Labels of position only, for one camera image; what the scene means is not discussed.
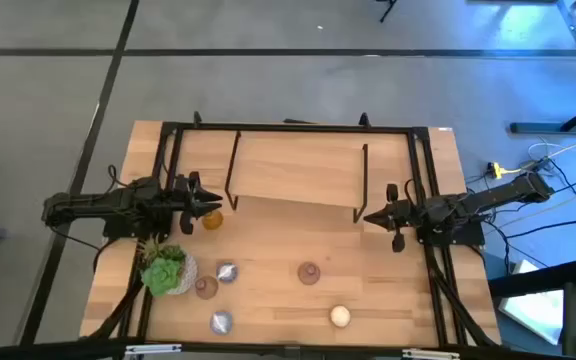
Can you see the black aluminium table frame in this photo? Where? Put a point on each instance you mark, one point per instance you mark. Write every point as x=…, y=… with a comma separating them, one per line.
x=203, y=125

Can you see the black power adapter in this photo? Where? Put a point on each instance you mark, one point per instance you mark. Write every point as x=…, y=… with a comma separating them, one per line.
x=538, y=164

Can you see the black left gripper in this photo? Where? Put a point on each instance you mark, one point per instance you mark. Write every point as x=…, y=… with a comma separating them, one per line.
x=179, y=202

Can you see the green succulent in white pot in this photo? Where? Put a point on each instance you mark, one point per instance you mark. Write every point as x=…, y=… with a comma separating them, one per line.
x=160, y=275

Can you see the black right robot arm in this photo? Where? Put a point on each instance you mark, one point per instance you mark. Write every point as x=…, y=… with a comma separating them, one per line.
x=493, y=195

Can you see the silver metal bracket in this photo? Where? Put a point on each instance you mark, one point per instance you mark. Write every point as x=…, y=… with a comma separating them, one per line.
x=153, y=349
x=430, y=354

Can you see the blue metal desk frame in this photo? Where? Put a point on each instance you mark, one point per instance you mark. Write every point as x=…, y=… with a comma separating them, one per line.
x=543, y=128

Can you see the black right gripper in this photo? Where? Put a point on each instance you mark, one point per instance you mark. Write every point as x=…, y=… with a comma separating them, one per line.
x=407, y=211

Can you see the wooden shelf riser black legs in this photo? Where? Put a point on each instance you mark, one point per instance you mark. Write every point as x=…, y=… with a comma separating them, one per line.
x=298, y=170

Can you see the pink glass candlestick holder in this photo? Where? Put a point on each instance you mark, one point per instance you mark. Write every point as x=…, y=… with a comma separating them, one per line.
x=309, y=273
x=206, y=288

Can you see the amber glass candlestick holder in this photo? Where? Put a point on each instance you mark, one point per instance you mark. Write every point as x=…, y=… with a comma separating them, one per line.
x=212, y=221

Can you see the black stand leg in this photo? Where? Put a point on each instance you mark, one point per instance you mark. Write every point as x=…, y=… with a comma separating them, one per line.
x=388, y=7

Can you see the yellow power plug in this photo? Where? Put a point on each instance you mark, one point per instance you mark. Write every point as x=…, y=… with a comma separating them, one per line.
x=495, y=171

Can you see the bright tilted screen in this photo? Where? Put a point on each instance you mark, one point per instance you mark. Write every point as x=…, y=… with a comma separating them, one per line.
x=533, y=310

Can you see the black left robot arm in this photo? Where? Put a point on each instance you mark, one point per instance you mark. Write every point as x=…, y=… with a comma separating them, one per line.
x=93, y=205

